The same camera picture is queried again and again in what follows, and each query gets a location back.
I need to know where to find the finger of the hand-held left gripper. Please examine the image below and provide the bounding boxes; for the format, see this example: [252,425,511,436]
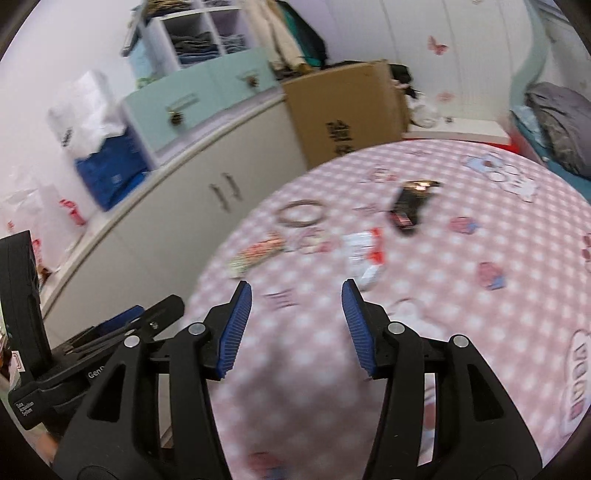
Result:
[124,295,186,344]
[60,305,145,354]

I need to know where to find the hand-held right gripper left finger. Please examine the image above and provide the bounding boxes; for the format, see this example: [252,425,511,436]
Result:
[51,281,253,480]

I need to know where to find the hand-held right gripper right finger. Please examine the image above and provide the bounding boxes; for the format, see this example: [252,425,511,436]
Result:
[341,278,544,480]

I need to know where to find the small white box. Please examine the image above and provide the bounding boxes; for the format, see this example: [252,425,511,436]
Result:
[353,263,384,291]

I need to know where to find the red and white packet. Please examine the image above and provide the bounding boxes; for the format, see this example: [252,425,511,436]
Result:
[344,227,386,266]

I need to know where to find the patterned candy wrapper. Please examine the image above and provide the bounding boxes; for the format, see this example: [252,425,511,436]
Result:
[228,233,284,278]

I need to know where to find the long cream low cabinet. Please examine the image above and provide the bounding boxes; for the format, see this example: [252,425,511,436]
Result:
[41,90,308,333]

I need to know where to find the pink checked tablecloth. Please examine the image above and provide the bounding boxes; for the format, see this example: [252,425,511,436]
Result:
[159,138,591,480]

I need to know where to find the white plastic bag red print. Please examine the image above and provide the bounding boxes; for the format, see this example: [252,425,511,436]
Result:
[0,164,93,278]

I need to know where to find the black packet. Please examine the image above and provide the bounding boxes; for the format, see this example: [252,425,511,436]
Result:
[390,180,441,236]

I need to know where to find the blue fabric bag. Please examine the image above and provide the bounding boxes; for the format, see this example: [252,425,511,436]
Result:
[74,127,151,212]

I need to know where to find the tall cardboard box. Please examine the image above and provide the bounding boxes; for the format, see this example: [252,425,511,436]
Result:
[281,59,411,171]

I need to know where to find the small white plastic bag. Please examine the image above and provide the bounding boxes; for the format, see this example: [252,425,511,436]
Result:
[411,99,439,129]

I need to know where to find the white low platform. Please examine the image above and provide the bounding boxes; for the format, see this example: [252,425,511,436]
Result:
[402,117,513,141]

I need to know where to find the teal drawer unit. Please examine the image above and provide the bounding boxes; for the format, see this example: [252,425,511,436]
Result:
[122,48,280,155]

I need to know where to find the black clothing heap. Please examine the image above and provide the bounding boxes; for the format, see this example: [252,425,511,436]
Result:
[390,64,423,100]

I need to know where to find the folded jeans stack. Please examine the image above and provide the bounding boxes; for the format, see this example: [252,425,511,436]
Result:
[171,30,220,63]

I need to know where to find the grey metal handrail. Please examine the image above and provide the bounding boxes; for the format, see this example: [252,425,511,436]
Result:
[121,18,141,57]

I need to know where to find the folded blue clothes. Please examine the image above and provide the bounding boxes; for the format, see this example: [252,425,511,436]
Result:
[217,32,247,56]

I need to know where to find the grey duvet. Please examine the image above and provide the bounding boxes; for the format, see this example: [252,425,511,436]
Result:
[524,82,591,176]

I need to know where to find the dark hanging jacket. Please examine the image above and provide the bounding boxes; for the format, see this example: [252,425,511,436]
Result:
[281,0,328,70]

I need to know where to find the white wardrobe butterfly stickers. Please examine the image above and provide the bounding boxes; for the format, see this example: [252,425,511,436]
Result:
[323,0,541,125]

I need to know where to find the cream hanging jacket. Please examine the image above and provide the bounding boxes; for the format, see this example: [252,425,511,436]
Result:
[245,0,301,70]

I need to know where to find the teal bunk bed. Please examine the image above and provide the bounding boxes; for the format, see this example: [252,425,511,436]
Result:
[508,0,591,153]

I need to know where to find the brown ring bracelet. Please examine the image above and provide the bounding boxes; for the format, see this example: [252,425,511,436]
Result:
[277,199,326,228]

